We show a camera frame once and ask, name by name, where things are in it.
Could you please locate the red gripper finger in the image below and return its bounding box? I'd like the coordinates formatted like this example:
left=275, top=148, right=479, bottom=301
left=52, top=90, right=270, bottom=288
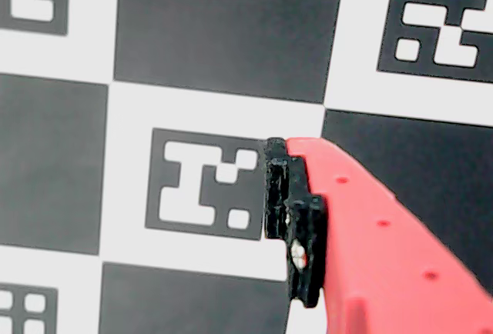
left=263, top=136, right=493, bottom=334

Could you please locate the black white marker mat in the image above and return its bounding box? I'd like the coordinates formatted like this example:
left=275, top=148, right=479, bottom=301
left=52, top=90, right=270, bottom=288
left=0, top=0, right=493, bottom=334

